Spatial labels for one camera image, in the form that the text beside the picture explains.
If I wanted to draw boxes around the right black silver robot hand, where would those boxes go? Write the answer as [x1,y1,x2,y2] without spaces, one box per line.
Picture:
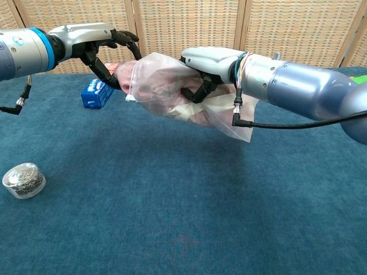
[179,46,249,104]

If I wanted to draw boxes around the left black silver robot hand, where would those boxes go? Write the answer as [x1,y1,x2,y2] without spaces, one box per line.
[47,23,143,91]

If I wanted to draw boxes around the pink floral clothes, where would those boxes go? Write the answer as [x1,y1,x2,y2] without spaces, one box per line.
[116,60,256,129]

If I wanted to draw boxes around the transparent plastic zip bag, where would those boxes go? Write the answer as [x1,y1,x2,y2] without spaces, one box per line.
[125,52,259,143]

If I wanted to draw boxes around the woven rattan folding screen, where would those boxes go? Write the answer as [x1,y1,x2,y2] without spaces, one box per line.
[0,0,367,75]

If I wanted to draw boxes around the blue cookie box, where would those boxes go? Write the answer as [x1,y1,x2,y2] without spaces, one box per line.
[80,61,118,109]

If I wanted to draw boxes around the blue carpet table mat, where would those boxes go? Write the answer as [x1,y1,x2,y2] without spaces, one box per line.
[0,66,367,275]

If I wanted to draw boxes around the round clear container metal bits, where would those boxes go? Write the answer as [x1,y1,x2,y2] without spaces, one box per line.
[2,162,46,200]

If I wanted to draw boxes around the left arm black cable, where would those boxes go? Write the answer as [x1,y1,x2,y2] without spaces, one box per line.
[0,74,32,116]

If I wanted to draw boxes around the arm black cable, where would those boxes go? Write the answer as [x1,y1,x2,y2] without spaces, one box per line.
[0,74,32,116]
[231,88,367,129]

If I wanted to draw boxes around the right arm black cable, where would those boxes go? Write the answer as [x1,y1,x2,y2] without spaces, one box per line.
[231,88,367,129]

